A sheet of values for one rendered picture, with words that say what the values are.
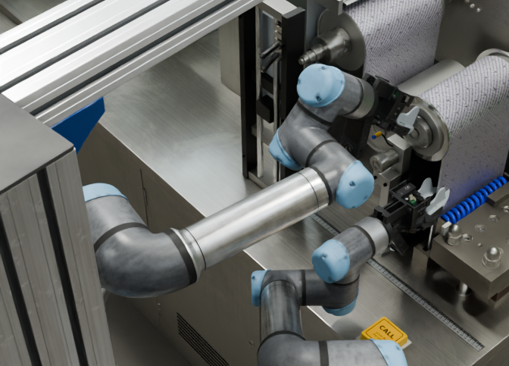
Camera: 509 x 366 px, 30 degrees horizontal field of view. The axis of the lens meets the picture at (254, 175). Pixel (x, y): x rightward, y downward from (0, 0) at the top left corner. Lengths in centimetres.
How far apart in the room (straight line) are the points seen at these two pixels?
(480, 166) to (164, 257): 89
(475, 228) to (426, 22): 46
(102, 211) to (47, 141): 80
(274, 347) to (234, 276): 78
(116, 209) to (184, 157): 90
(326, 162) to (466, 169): 55
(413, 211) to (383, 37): 38
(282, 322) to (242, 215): 26
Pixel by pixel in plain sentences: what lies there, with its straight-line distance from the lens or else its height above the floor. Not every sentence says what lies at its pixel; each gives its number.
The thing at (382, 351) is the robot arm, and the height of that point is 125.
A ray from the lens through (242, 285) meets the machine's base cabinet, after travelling 236.
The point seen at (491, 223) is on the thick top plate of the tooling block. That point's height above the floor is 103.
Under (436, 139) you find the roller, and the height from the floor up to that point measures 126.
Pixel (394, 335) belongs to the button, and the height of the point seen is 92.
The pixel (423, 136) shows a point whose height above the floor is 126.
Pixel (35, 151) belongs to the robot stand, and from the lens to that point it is 74.
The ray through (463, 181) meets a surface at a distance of 211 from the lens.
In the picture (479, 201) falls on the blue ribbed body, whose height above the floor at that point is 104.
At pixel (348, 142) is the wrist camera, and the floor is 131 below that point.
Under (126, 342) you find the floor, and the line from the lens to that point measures 318.
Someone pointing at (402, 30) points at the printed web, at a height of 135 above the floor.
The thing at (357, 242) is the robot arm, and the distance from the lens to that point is 187.
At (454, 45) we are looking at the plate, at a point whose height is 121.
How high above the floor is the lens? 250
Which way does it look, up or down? 43 degrees down
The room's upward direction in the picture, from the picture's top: 1 degrees counter-clockwise
